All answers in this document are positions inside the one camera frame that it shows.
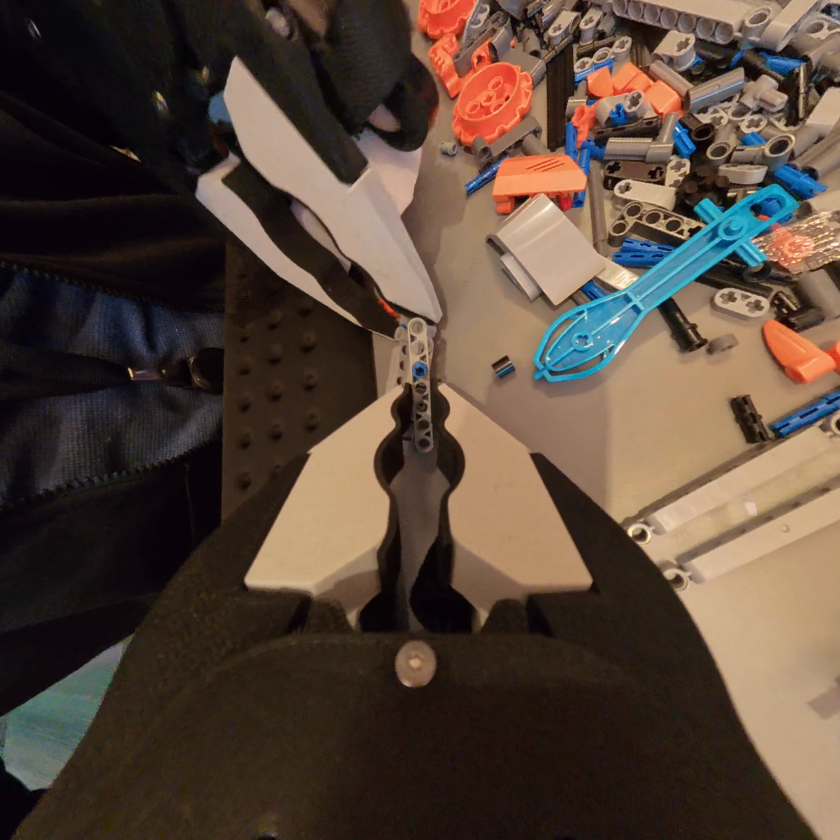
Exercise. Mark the black dimpled pad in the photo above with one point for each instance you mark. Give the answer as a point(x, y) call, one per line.
point(289, 394)

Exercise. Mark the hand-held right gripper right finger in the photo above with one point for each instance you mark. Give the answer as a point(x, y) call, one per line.
point(518, 525)

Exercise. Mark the black pin connector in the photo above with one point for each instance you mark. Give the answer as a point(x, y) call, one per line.
point(748, 420)

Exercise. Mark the blue shirt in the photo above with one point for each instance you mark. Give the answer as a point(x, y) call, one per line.
point(79, 361)

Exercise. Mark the light blue separator tool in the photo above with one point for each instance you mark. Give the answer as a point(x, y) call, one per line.
point(730, 229)

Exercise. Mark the orange fin piece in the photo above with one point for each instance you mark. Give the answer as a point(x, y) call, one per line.
point(794, 354)

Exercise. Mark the orange gear wheel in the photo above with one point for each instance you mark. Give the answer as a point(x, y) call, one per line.
point(446, 16)
point(492, 105)

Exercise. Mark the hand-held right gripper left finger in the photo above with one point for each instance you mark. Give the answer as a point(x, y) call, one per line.
point(315, 525)

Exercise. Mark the long blue pin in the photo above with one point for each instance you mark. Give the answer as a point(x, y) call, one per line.
point(807, 413)

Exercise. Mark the grey curved panel piece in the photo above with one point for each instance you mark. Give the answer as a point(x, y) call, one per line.
point(544, 249)

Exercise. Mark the small black bush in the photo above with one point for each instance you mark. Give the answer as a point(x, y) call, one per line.
point(503, 367)

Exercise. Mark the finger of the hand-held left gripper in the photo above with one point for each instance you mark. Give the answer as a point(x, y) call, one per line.
point(367, 223)
point(262, 236)

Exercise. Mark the pile of building pieces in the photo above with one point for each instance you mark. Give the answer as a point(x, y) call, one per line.
point(630, 148)

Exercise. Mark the small grey bush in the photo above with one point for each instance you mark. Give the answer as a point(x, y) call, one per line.
point(722, 344)

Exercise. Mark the black axle connector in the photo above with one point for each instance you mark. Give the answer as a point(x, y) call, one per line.
point(682, 325)

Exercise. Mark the orange panel piece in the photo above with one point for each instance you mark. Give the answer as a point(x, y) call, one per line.
point(538, 174)

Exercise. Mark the grey perforated thin beam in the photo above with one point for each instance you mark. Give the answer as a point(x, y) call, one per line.
point(421, 400)

